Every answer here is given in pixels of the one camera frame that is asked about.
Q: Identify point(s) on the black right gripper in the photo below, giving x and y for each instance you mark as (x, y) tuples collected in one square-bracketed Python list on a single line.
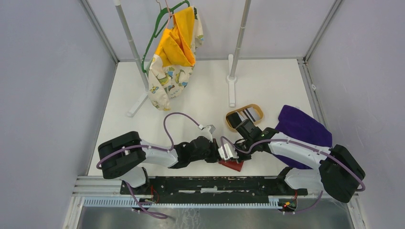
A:
[(241, 158)]

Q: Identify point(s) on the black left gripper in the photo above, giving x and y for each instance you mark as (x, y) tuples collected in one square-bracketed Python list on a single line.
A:
[(215, 156)]

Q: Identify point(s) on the red leather card holder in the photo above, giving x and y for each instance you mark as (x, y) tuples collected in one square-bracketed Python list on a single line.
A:
[(234, 165)]

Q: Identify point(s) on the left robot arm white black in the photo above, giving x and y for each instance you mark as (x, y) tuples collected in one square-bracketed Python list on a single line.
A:
[(120, 157)]

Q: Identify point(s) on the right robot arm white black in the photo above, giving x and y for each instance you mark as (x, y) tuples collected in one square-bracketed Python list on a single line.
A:
[(330, 169)]

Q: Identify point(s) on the stack of cards in tray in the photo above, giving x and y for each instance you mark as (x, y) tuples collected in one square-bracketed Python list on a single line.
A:
[(252, 114)]

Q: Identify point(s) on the tan oval card tray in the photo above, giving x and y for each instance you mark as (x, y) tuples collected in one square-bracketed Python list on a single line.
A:
[(239, 110)]

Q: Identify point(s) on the purple cloth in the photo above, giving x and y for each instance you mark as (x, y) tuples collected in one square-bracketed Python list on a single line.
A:
[(299, 125)]

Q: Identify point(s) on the left grey stand pole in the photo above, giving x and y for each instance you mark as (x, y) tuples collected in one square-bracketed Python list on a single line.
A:
[(138, 104)]

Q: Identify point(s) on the grey stand pole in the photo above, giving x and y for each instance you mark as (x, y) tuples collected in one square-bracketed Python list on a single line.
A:
[(231, 78), (138, 104)]

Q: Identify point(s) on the right grey stand pole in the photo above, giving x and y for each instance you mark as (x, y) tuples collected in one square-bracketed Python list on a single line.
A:
[(231, 78)]

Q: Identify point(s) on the cream patterned fabric bag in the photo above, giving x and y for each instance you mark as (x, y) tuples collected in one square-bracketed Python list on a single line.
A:
[(169, 82)]

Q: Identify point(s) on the yellow cloth hanging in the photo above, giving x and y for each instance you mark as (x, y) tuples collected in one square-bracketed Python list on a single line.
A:
[(174, 47)]

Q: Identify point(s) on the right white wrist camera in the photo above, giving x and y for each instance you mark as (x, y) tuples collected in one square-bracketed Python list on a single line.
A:
[(227, 152)]

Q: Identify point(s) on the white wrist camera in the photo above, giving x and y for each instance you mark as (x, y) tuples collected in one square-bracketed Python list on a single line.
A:
[(207, 131), (227, 152)]

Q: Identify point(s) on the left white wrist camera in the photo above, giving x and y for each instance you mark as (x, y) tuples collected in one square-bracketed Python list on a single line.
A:
[(207, 131)]

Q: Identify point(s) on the white toothed cable rail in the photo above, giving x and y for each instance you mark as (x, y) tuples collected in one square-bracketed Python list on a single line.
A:
[(129, 202)]

